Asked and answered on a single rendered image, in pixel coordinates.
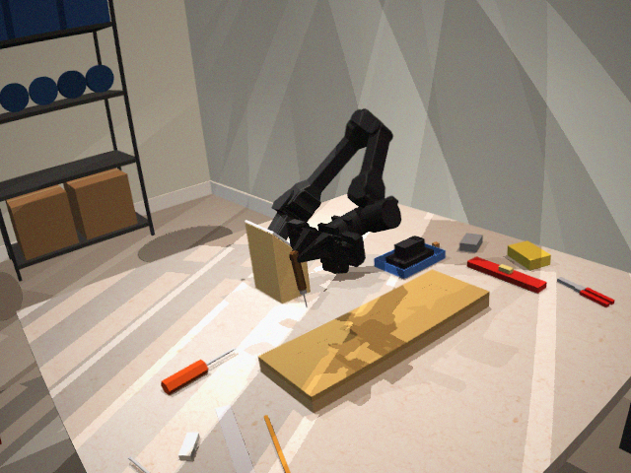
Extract wooden floor panel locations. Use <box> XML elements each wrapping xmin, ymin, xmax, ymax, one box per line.
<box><xmin>258</xmin><ymin>269</ymin><xmax>489</xmax><ymax>414</ymax></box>

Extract red long bar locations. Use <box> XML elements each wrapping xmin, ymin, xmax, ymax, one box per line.
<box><xmin>467</xmin><ymin>256</ymin><xmax>547</xmax><ymax>294</ymax></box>

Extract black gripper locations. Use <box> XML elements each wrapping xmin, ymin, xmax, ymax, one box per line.
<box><xmin>286</xmin><ymin>215</ymin><xmax>366</xmax><ymax>267</ymax></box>

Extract blue tray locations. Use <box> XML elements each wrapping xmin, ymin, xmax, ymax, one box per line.
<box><xmin>374</xmin><ymin>243</ymin><xmax>446</xmax><ymax>280</ymax></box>

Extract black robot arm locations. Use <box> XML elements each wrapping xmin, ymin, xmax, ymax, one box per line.
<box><xmin>267</xmin><ymin>108</ymin><xmax>401</xmax><ymax>274</ymax></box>

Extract brown-handled awl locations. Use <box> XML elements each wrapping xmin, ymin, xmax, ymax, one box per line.
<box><xmin>290</xmin><ymin>250</ymin><xmax>308</xmax><ymax>308</ymax></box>

